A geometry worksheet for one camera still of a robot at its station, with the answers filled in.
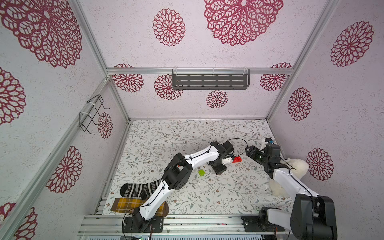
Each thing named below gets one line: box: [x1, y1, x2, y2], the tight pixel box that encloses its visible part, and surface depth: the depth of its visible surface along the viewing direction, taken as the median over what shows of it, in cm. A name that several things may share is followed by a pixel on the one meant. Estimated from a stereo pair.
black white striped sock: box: [120, 179, 162, 200], surface depth 86 cm
